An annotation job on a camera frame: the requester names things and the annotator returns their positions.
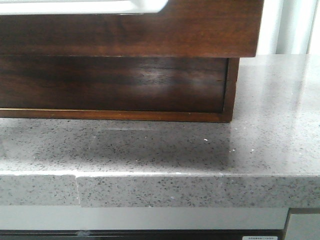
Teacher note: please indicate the dark wooden drawer cabinet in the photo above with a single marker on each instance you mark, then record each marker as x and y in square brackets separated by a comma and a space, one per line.
[150, 115]

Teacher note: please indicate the grey cupboard under counter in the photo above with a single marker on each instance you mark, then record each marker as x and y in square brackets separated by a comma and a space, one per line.
[19, 217]

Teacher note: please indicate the grey cupboard door right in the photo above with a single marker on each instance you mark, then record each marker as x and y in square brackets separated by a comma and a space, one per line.
[302, 224]

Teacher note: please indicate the black appliance with label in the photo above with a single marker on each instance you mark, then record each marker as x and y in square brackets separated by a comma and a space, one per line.
[141, 234]

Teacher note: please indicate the dark wooden drawer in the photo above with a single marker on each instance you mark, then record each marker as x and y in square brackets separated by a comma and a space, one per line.
[183, 28]

